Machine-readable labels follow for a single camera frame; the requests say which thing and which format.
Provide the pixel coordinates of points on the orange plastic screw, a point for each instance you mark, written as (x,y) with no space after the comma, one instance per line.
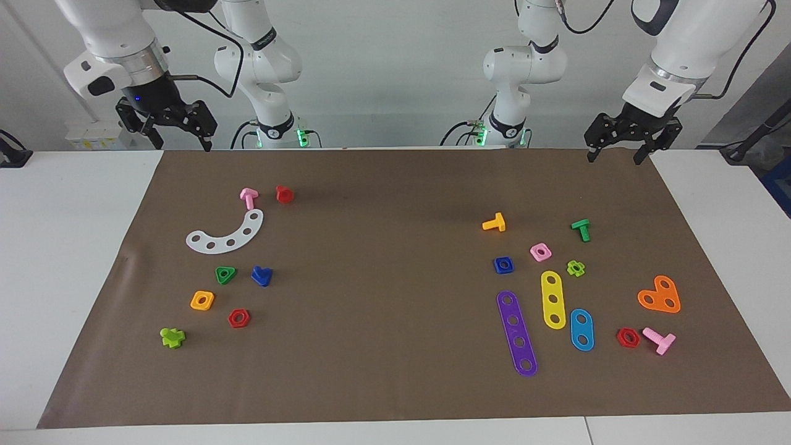
(494,223)

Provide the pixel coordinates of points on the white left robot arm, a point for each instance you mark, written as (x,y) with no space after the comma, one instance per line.
(525,68)

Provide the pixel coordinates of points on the red hexagon nut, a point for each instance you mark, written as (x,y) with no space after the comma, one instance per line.
(232,320)
(620,339)

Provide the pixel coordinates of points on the green plastic screw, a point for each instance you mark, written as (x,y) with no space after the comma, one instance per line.
(581,229)

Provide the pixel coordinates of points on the blue square nut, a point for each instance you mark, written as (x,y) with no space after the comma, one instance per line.
(497,267)

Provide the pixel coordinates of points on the lime green cross-head screw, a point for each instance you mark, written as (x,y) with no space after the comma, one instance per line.
(172,337)

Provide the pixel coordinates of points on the white background box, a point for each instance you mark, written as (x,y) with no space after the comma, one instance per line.
(93,133)

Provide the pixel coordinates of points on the blue plastic screw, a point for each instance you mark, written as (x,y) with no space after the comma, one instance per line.
(262,275)

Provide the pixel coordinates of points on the brown table mat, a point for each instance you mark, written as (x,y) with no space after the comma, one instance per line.
(395,346)

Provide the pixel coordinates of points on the yellow three-hole strip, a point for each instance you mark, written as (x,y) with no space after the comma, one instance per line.
(552,290)

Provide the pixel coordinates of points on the white curved five-hole strip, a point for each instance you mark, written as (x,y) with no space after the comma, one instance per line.
(220,245)

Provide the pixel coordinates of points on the black table clamp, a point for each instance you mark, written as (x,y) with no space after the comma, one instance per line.
(12,157)

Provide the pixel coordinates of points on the pink square nut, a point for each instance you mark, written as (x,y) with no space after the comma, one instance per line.
(534,254)

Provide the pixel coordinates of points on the pink plastic screw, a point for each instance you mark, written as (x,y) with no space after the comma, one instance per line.
(659,340)
(249,198)

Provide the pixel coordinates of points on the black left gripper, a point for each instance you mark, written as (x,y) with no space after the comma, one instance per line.
(636,127)

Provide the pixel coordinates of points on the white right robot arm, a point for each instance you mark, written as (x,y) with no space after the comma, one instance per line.
(259,62)

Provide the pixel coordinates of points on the black stand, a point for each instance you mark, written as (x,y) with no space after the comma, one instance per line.
(738,151)

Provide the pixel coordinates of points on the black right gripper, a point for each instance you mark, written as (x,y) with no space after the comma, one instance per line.
(160,102)

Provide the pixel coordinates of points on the green triangle nut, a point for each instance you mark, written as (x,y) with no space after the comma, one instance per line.
(232,272)

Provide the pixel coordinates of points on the lime green flower nut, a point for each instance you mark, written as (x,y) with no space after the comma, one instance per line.
(570,269)

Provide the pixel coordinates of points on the blue two-hole strip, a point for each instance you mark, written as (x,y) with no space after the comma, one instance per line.
(581,329)

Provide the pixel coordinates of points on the blue background object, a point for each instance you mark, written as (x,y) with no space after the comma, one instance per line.
(782,185)

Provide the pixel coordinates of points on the orange square nut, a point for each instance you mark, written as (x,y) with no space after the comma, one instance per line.
(194,303)

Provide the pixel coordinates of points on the red plastic screw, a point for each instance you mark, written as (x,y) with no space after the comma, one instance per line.
(284,194)

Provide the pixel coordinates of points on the purple four-hole strip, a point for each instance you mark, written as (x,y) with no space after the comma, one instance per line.
(516,330)

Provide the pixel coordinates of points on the orange heart three-hole plate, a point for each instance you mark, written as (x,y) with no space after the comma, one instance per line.
(660,296)

